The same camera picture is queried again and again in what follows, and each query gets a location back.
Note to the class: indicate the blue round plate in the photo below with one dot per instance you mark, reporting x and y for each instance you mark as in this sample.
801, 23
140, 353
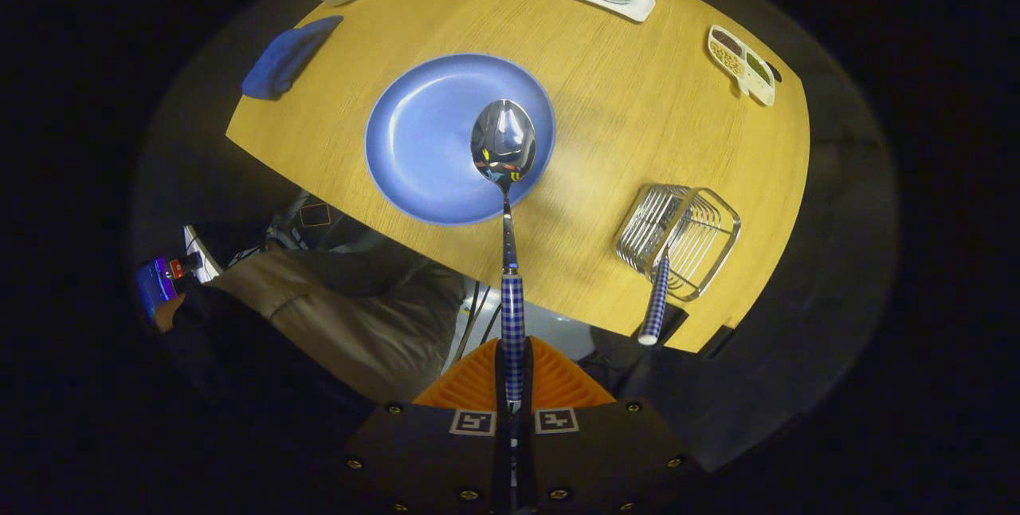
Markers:
422, 140

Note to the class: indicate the white divided bean dish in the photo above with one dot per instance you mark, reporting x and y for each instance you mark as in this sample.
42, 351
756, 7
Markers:
741, 64

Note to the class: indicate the blue folded cloth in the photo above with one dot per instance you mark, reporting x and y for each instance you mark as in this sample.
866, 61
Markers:
283, 60

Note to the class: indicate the white power strip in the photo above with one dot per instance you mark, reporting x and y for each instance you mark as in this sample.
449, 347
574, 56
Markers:
201, 253

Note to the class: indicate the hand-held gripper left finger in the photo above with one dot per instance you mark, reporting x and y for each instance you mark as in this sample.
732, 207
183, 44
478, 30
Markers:
500, 383

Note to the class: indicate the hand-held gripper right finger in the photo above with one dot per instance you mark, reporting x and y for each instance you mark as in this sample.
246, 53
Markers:
528, 383

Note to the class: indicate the person's beige trousers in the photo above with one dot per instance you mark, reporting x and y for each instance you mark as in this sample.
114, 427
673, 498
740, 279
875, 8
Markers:
343, 332

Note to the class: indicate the phone with purple screen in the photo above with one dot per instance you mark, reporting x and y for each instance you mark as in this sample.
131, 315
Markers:
155, 288

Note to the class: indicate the dark box with tan outline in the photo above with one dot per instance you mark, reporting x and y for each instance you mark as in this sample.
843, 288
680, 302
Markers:
315, 214

